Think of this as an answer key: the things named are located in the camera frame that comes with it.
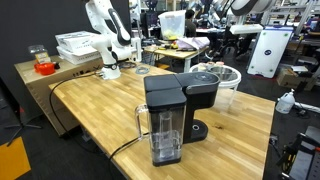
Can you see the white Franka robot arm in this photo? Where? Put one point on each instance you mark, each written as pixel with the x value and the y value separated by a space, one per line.
pixel 108 55

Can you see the silver metal pot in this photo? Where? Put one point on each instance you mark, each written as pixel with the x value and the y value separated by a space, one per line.
pixel 223 74

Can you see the black Keurig coffee maker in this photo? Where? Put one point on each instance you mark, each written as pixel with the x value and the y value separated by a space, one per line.
pixel 200 96

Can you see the wooden table with white legs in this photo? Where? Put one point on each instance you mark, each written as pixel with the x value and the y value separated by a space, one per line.
pixel 176 53

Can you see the clear water reservoir black lid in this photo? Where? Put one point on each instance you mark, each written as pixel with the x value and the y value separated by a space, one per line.
pixel 165 133

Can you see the pale pink cloth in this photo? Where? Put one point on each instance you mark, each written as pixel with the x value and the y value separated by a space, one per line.
pixel 193 42

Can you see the clear plastic storage bin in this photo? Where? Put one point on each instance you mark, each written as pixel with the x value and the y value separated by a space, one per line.
pixel 171 23

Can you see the white round tray table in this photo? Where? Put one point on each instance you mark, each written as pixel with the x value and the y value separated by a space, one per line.
pixel 233 82

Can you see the white flat cardboard box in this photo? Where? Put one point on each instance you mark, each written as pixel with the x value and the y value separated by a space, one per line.
pixel 75 38
pixel 80 57

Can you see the white flat slab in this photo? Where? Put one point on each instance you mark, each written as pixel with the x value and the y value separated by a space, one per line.
pixel 246 29

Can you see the white panel with blue logo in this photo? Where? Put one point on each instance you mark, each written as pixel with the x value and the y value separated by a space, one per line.
pixel 270 53

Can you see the red plastic container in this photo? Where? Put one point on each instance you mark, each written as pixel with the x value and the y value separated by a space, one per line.
pixel 45 68

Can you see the white black curved machine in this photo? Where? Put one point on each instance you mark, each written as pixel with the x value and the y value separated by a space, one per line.
pixel 253 6

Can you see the white plastic jug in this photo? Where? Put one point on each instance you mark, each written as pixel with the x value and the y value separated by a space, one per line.
pixel 286 103

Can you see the clear plastic jar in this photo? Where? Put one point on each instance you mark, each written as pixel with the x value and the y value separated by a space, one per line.
pixel 38 51

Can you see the brown cardboard box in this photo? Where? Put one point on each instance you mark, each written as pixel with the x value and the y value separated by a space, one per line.
pixel 290 78

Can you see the black backdrop curtain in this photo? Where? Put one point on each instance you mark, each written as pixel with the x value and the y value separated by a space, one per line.
pixel 40 20

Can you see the black tripod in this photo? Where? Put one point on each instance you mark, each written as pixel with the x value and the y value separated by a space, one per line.
pixel 21 122

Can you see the white power strip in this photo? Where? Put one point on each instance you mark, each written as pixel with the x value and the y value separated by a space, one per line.
pixel 308 107

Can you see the black metal cart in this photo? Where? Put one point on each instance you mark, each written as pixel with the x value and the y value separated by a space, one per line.
pixel 300 156

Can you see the orange floor mat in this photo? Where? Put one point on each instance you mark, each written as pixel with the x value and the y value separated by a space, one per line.
pixel 13 160

